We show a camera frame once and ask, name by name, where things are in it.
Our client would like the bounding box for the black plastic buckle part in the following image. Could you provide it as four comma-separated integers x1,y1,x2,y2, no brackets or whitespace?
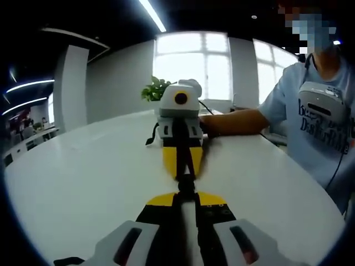
177,184,198,204

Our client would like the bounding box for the large white pillar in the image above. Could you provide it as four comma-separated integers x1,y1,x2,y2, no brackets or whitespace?
53,45,90,137

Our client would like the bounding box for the person in light-blue shirt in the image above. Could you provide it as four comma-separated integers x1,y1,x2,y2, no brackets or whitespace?
257,51,355,214

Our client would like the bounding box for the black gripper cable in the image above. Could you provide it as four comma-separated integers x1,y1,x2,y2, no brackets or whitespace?
197,100,215,116

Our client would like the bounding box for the row of white desks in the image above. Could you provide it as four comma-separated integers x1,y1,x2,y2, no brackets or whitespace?
2,126,60,167

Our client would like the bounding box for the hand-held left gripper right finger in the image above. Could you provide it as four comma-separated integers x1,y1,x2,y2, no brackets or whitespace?
194,191,295,266

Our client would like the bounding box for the side window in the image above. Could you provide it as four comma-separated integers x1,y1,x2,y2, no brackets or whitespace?
252,38,300,105

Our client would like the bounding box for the grey chest-worn device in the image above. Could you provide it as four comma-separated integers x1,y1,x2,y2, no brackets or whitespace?
298,81,347,123

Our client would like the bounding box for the large window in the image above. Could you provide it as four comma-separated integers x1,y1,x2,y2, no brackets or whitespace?
153,31,231,101

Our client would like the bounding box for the green potted plant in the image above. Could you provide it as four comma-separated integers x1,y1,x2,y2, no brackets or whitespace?
140,75,172,103

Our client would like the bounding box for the black strap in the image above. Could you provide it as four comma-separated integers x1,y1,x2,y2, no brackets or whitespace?
145,122,161,147

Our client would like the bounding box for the long ceiling light strip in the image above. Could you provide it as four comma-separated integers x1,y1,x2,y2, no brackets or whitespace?
138,0,168,33

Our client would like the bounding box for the black device cable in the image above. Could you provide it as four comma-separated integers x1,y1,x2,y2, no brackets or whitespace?
324,149,349,192

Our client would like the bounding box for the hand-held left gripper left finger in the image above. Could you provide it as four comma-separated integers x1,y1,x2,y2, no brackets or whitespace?
53,192,183,266

